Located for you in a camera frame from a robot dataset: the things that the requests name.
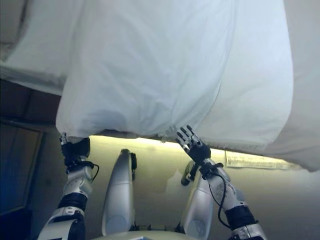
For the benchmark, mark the tufted upholstered headboard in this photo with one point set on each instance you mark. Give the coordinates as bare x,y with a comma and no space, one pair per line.
30,105

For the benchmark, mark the white textured blanket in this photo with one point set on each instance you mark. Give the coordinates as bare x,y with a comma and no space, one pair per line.
257,87

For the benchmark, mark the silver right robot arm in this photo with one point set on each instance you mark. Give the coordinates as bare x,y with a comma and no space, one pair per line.
232,200

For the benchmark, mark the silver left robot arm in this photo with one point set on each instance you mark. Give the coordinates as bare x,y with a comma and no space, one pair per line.
75,185

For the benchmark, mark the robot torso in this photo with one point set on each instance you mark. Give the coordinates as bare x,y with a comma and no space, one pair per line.
137,236

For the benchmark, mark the white duvet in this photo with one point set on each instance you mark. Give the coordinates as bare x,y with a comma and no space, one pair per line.
150,75

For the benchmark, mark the silver left robot leg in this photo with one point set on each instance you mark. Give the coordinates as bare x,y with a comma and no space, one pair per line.
120,195

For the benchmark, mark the silver robot leg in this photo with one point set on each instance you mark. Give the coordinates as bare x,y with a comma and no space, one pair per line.
200,207
120,195

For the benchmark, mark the beige bedspread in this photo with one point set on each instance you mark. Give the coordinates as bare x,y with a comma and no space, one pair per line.
307,100

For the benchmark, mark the white printed fabric label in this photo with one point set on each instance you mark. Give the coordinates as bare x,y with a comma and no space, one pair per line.
260,161

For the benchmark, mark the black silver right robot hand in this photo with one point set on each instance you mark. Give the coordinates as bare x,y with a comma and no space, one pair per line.
198,151

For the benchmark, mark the dark wooden nightstand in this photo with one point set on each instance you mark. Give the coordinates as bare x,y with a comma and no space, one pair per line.
17,170

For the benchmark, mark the silver right robot leg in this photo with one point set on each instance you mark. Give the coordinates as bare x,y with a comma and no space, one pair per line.
200,207

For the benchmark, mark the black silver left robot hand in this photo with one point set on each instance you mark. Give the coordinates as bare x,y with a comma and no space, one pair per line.
75,150

